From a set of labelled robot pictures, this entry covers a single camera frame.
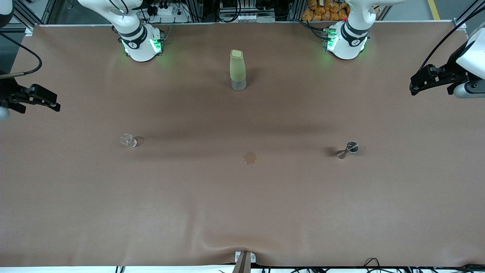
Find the white power strip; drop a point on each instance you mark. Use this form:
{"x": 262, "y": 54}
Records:
{"x": 166, "y": 10}

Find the aluminium frame post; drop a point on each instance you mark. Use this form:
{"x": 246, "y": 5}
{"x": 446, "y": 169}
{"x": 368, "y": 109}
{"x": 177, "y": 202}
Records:
{"x": 50, "y": 11}
{"x": 470, "y": 11}

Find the steel double jigger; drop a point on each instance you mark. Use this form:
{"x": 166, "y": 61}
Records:
{"x": 352, "y": 147}

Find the round brown coaster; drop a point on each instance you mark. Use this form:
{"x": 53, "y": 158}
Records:
{"x": 250, "y": 157}

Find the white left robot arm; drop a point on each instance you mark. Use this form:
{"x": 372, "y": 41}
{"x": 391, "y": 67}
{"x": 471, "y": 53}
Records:
{"x": 350, "y": 38}

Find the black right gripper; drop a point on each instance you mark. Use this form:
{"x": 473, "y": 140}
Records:
{"x": 8, "y": 92}

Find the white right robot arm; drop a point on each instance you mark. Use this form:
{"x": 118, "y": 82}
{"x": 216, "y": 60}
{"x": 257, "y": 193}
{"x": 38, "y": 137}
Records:
{"x": 138, "y": 41}

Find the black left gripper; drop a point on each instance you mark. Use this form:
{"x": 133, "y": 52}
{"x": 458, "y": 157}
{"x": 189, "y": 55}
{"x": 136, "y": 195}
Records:
{"x": 453, "y": 72}

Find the orange snack bag pile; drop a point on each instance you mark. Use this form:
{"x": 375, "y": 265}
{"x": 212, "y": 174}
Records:
{"x": 322, "y": 11}

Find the brown table cover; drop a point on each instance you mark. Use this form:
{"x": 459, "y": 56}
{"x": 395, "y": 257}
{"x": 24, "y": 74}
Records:
{"x": 242, "y": 208}

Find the clear glass cup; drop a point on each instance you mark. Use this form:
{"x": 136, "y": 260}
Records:
{"x": 129, "y": 140}

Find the olive green tall bottle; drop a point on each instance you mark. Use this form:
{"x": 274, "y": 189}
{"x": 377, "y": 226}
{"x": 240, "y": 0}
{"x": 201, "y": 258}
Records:
{"x": 237, "y": 68}

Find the metal table clamp bracket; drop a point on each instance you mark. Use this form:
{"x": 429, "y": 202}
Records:
{"x": 244, "y": 261}

